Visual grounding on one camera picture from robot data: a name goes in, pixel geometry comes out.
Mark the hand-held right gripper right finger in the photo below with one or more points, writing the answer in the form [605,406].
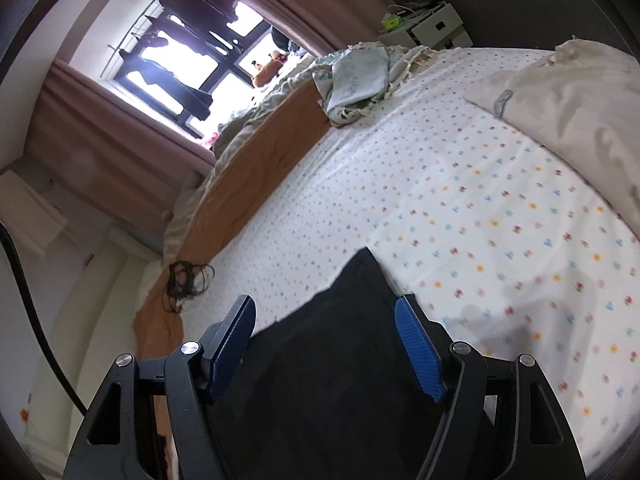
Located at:
[420,355]

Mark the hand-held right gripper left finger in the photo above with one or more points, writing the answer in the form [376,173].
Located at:
[230,350]

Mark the black long-sleeved shirt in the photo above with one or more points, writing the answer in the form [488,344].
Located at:
[325,375]

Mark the dark hanging clothes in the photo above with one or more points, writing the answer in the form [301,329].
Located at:
[205,2]

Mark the white floral bedsheet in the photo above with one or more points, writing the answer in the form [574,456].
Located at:
[450,200]

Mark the orange blanket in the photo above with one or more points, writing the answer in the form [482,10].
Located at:
[250,170]

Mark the small pink item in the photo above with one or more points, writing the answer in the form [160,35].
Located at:
[210,140]

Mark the long dark hanging garment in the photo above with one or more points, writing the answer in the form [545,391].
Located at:
[187,92]

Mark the orange plush toy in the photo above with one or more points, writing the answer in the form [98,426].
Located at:
[265,71]

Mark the light blue fringed cloth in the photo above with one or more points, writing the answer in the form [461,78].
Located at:
[355,77]

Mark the cream folded cloth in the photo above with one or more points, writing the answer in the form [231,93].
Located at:
[575,110]

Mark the dark round object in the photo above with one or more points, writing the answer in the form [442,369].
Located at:
[281,41]

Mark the white drawer cabinet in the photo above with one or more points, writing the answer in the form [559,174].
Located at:
[435,30]

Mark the green small item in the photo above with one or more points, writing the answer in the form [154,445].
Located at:
[391,21]

